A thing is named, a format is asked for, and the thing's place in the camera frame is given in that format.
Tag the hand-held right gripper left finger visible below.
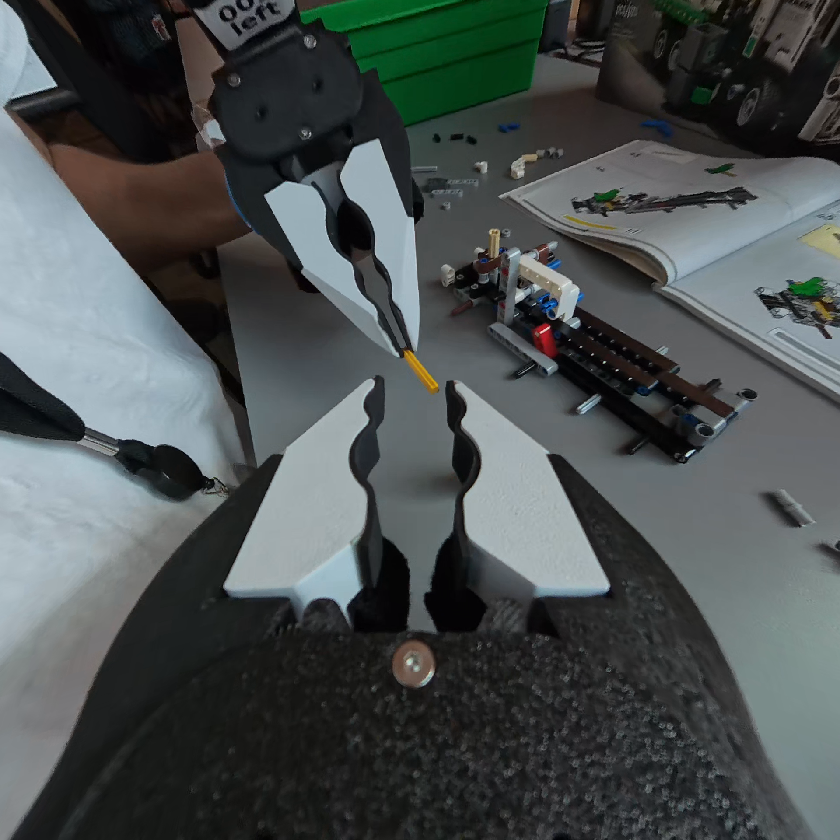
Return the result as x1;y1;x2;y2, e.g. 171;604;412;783
223;376;411;633

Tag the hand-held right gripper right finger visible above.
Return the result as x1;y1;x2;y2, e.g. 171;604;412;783
424;379;613;633

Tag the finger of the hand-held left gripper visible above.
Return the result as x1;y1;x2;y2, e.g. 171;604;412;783
264;167;412;359
340;140;421;350

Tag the yellow lego axle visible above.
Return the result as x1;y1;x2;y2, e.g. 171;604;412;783
403;349;440;395

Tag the person's left forearm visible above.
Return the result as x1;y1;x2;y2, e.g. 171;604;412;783
49;141;256;277

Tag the lego truck chassis model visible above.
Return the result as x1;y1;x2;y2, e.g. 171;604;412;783
440;227;760;464

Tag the light grey lego connector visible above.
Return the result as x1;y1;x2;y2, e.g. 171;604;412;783
770;488;817;528

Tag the open lego instruction booklet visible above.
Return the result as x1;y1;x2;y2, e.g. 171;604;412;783
499;139;840;403

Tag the lego set box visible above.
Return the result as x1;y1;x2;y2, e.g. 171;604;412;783
595;0;840;160

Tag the black badge reel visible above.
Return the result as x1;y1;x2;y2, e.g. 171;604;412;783
118;441;232;501

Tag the green plastic bin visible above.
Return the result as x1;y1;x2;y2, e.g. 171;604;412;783
346;26;544;83
298;0;550;32

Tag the black lanyard strap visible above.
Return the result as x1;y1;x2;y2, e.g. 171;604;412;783
0;353;122;458

